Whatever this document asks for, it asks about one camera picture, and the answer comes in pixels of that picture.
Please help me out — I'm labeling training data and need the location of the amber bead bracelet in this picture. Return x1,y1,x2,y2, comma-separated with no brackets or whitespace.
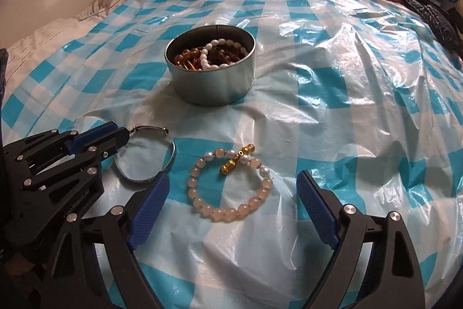
174,45,250,71

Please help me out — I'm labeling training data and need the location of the white bead bracelet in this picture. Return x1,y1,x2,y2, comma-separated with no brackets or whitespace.
198,37,250,71

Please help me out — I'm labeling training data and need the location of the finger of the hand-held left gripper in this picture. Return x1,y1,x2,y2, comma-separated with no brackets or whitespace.
2,121,118,165
14,127,134,194

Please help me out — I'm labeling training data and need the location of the round metal tin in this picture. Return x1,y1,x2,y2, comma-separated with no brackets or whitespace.
164,25,257,107

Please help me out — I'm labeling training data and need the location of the white quilt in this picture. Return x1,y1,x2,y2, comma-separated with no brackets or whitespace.
0,0,170,89

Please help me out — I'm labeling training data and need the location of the black plastic bag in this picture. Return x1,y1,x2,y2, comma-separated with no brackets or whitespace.
394,0,463,52

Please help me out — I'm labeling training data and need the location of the pink bead bracelet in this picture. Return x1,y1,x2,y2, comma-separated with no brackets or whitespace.
186,145,275,221

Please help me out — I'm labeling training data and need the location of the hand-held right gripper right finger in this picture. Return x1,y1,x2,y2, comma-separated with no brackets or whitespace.
296,169,427,309

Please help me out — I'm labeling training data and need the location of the silver bangle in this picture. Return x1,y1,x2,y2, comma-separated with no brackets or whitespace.
114,126,178,184

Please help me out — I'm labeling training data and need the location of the blue white checkered plastic sheet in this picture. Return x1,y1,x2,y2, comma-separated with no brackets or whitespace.
0,0,463,309

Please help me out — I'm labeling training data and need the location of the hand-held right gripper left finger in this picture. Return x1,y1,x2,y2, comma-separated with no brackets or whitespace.
43,171,170,309

